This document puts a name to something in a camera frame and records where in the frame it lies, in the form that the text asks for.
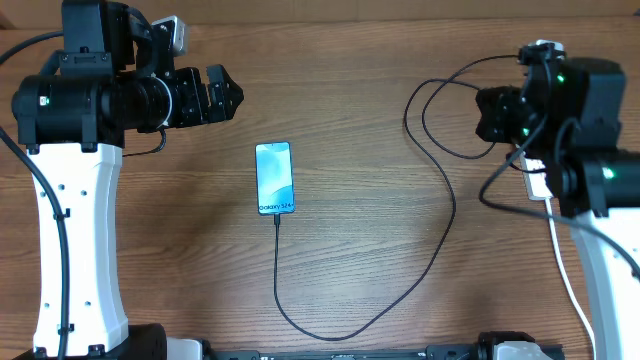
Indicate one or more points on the Samsung Galaxy smartphone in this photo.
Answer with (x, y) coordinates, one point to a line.
(274, 179)

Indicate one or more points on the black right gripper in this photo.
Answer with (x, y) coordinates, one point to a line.
(491, 109)

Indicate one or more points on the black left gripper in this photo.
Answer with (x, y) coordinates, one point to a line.
(197, 112)

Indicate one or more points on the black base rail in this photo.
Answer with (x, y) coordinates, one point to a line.
(431, 352)

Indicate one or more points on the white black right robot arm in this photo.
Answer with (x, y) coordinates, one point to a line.
(567, 116)

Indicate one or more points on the white power strip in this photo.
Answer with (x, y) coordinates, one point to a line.
(535, 179)

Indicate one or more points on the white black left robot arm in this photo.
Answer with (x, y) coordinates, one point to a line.
(114, 73)

